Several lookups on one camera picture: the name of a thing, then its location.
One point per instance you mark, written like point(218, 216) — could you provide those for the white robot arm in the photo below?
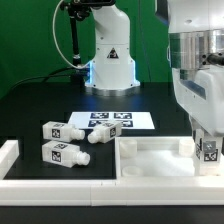
point(195, 50)

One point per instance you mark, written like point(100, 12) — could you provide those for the white tag sheet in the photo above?
point(129, 120)

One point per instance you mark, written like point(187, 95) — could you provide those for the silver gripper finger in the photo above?
point(194, 126)

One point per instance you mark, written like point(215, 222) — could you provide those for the white square table top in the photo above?
point(138, 157)

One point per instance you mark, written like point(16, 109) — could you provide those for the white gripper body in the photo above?
point(201, 95)

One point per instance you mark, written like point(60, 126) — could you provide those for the white U-shaped fence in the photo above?
point(197, 190)

